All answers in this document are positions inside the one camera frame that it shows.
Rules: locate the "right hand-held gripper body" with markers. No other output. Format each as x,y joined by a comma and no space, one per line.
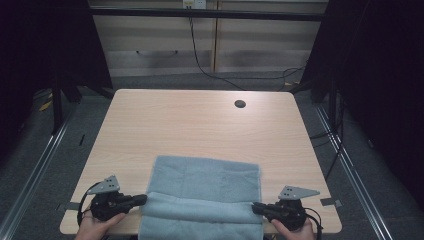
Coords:
291,213

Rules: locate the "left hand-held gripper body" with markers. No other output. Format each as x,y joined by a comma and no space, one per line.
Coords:
106,205

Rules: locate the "light blue towel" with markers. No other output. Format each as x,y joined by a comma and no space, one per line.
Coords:
203,193

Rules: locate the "person's right hand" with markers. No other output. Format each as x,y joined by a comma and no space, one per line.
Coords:
296,235

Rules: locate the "person's left hand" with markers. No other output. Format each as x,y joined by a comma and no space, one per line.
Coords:
93,230

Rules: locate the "grey tape piece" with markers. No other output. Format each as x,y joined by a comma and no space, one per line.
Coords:
66,206
331,202

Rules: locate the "small black floor strip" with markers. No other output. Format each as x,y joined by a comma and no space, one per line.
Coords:
82,140

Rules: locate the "black metal stand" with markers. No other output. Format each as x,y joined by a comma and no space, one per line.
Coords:
57,106
332,106

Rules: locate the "yellow floor tape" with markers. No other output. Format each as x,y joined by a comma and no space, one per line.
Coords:
46,105

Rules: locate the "black curtain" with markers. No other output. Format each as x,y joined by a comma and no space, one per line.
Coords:
383,83
40,50

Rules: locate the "black horizontal metal bar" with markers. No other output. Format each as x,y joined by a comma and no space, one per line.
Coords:
206,13

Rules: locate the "grey metal floor rail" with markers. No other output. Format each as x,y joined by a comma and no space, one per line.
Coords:
36,170
353,170

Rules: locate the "white wall socket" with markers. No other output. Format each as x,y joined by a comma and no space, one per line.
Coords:
194,3

